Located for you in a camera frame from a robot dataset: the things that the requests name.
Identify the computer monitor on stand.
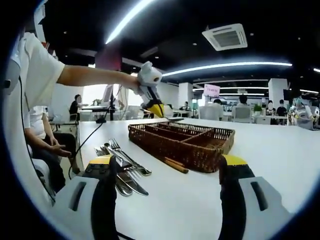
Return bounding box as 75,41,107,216
96,83,116,124

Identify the brown wooden chopstick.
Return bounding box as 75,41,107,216
163,157,186,169
163,158,190,175

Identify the long curved ceiling light strip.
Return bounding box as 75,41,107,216
162,61,293,77

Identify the white ceiling light strip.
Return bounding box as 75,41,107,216
104,0,157,45

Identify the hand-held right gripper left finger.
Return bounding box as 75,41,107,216
53,153,120,240

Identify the silver knife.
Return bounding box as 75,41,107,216
98,146,133,198
94,147,150,197

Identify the white office chair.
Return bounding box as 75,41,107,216
232,106,252,123

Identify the thin black device cable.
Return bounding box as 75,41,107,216
17,74,56,203

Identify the dark red hanging banner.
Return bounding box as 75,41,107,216
94,46,123,73

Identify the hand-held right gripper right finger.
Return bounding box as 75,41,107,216
218,153,293,240

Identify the person's white shirt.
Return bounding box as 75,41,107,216
2,31,66,201

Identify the ceiling air conditioner vent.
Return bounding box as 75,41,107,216
201,23,248,52

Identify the white chest device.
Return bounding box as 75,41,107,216
2,58,22,97

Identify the brown wicker utensil storage tray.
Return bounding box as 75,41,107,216
127,121,236,174

